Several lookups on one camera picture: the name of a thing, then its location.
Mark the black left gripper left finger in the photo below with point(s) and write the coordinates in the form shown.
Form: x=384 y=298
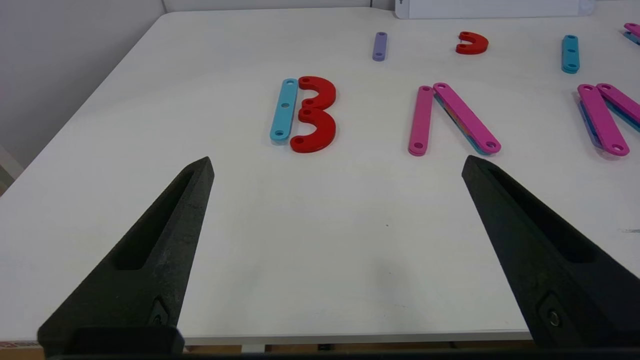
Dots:
x=150 y=260

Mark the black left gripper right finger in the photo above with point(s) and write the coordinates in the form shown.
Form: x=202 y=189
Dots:
x=565 y=290

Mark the pink plastic bar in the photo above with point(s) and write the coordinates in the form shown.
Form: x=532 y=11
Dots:
x=467 y=117
x=602 y=120
x=622 y=102
x=421 y=120
x=634 y=29

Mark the white sign reading BRAIN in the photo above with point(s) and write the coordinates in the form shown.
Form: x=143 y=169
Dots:
x=490 y=7

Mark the blue plastic bar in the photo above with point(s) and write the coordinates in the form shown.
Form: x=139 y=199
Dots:
x=570 y=55
x=285 y=112

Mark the red curved plastic piece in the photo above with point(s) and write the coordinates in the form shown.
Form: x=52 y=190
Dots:
x=322 y=132
x=325 y=92

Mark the small red curved piece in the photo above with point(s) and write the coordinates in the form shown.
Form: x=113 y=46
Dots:
x=475 y=47

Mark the short purple plastic bar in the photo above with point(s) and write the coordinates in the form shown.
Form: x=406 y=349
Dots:
x=380 y=46

